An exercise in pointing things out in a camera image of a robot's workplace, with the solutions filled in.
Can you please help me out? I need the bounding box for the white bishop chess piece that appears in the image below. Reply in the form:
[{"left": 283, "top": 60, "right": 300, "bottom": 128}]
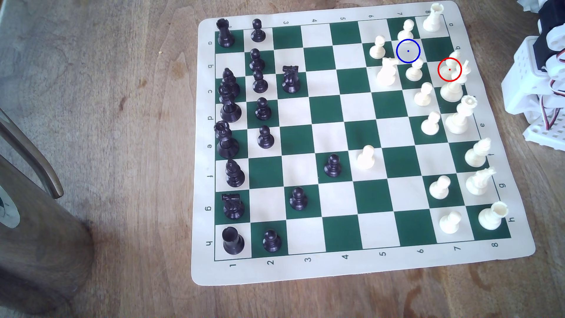
[
  {"left": 464, "top": 137, "right": 492, "bottom": 168},
  {"left": 443, "top": 49, "right": 463, "bottom": 83}
]

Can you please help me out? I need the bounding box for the black pawn chess piece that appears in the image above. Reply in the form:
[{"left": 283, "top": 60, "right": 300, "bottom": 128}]
[
  {"left": 290, "top": 187, "right": 308, "bottom": 211},
  {"left": 251, "top": 19, "right": 267, "bottom": 43},
  {"left": 262, "top": 230, "right": 282, "bottom": 253},
  {"left": 252, "top": 70, "right": 269, "bottom": 94},
  {"left": 249, "top": 48, "right": 266, "bottom": 72},
  {"left": 258, "top": 125, "right": 275, "bottom": 149},
  {"left": 324, "top": 154, "right": 342, "bottom": 178},
  {"left": 255, "top": 97, "right": 272, "bottom": 121}
]

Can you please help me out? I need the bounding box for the black bishop chess piece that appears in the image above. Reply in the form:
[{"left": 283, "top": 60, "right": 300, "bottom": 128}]
[
  {"left": 221, "top": 67, "right": 241, "bottom": 99},
  {"left": 225, "top": 159, "right": 246, "bottom": 188}
]

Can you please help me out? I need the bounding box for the black knight chess piece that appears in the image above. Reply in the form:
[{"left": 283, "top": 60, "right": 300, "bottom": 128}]
[
  {"left": 221, "top": 193, "right": 245, "bottom": 220},
  {"left": 282, "top": 65, "right": 301, "bottom": 94}
]

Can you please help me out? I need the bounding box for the green and white chess mat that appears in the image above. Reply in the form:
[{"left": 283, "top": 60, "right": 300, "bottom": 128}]
[{"left": 191, "top": 0, "right": 536, "bottom": 286}]

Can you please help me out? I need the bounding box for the white pawn chess piece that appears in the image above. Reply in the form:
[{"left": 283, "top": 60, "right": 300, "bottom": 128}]
[
  {"left": 356, "top": 145, "right": 376, "bottom": 170},
  {"left": 439, "top": 210, "right": 463, "bottom": 235},
  {"left": 429, "top": 175, "right": 452, "bottom": 200},
  {"left": 369, "top": 35, "right": 387, "bottom": 60},
  {"left": 421, "top": 111, "right": 441, "bottom": 136},
  {"left": 405, "top": 59, "right": 424, "bottom": 82},
  {"left": 413, "top": 82, "right": 433, "bottom": 107},
  {"left": 397, "top": 19, "right": 416, "bottom": 42}
]

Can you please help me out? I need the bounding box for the black rook chess piece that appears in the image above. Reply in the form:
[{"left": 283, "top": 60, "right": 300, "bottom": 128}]
[
  {"left": 222, "top": 226, "right": 245, "bottom": 255},
  {"left": 216, "top": 18, "right": 235, "bottom": 48}
]

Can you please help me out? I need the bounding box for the white knight chess piece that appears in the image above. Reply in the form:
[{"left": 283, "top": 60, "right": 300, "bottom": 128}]
[
  {"left": 376, "top": 57, "right": 400, "bottom": 87},
  {"left": 465, "top": 167, "right": 496, "bottom": 196}
]

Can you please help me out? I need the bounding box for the white queen chess piece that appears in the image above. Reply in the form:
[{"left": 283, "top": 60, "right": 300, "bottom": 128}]
[{"left": 445, "top": 95, "right": 478, "bottom": 135}]

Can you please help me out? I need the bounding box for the white king chess piece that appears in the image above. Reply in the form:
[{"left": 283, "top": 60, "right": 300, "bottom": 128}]
[{"left": 440, "top": 62, "right": 472, "bottom": 103}]

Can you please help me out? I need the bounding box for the white rook chess piece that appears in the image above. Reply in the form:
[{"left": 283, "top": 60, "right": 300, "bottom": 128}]
[
  {"left": 478, "top": 201, "right": 509, "bottom": 231},
  {"left": 422, "top": 3, "right": 445, "bottom": 32}
]

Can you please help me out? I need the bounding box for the brushed steel jug with handle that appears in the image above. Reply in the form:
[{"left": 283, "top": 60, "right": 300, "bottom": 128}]
[{"left": 0, "top": 108, "right": 94, "bottom": 315}]

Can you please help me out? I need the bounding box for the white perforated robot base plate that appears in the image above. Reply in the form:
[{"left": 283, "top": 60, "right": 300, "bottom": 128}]
[{"left": 523, "top": 117, "right": 565, "bottom": 152}]

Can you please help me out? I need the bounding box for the red black white servo cable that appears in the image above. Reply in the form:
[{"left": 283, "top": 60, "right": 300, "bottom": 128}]
[{"left": 541, "top": 49, "right": 565, "bottom": 131}]

